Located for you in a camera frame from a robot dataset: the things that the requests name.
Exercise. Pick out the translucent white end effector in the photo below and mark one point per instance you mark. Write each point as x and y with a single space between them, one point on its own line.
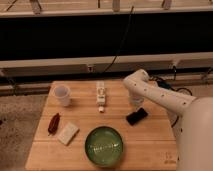
135 99

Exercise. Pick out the black eraser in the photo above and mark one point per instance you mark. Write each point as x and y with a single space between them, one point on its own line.
135 117

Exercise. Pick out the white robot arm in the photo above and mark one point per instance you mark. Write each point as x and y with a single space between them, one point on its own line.
195 147

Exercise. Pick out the small white cube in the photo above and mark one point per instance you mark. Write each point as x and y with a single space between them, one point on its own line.
101 109

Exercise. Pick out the green bowl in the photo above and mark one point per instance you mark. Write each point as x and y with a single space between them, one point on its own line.
104 147

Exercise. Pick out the white rectangular block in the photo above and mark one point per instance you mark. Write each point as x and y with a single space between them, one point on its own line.
67 133

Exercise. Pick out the translucent plastic cup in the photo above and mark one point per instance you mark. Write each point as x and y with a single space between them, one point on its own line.
62 94

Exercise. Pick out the dark red marker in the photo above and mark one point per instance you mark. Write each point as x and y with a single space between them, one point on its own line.
53 125

